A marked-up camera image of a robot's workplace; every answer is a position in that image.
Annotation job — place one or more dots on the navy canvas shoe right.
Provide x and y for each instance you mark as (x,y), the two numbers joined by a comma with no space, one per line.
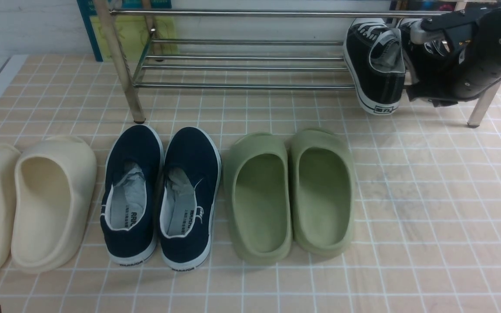
(191,178)

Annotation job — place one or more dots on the green slipper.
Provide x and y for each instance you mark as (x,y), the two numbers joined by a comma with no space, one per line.
(257,194)
(322,187)

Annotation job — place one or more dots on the green slipper left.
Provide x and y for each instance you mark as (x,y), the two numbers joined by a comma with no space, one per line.
(257,194)

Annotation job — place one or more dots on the black sneaker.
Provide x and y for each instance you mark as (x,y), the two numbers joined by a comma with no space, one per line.
(425,62)
(373,54)

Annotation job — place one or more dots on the navy canvas shoe left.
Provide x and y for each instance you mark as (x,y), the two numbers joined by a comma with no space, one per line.
(129,205)

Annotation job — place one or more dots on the green slipper right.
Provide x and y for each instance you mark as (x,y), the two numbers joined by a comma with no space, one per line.
(322,187)

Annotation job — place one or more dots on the cream slipper right one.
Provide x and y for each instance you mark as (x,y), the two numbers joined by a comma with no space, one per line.
(55,181)

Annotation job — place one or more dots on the navy canvas shoe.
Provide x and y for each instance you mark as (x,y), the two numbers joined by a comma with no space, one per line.
(129,205)
(191,178)

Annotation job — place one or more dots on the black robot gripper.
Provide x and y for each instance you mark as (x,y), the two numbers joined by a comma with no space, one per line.
(474,35)

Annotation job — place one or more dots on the steel shoe rack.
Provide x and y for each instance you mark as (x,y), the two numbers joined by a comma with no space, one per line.
(150,60)

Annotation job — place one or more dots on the teal yellow book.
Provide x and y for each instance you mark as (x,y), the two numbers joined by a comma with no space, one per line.
(132,32)

